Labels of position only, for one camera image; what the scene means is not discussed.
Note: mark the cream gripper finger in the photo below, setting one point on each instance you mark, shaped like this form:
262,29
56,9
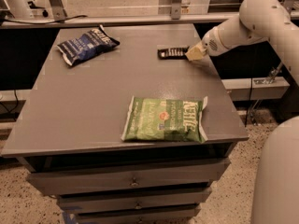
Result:
196,52

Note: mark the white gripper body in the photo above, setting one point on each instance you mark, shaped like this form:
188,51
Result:
210,43

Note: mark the black rxbar chocolate bar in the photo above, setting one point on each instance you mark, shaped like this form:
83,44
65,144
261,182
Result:
173,53

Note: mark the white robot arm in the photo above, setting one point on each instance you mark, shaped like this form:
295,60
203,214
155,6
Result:
276,190

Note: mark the green jalapeno chip bag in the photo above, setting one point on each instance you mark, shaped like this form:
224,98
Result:
165,120

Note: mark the blue kettle chip bag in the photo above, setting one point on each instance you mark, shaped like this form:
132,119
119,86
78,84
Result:
89,45

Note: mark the grey metal railing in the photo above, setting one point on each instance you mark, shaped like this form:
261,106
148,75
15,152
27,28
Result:
81,21

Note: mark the grey drawer cabinet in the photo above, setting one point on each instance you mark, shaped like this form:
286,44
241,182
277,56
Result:
74,116

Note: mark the middle drawer with knob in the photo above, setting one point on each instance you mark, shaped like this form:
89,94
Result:
136,200

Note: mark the drawer with knob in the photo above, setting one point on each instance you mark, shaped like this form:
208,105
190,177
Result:
136,200
146,175

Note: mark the bottom drawer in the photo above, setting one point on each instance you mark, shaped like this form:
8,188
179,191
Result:
139,216

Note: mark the white pipe top left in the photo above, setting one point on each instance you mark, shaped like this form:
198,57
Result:
15,8

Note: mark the top drawer with knob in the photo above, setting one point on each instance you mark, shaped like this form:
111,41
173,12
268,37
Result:
146,175

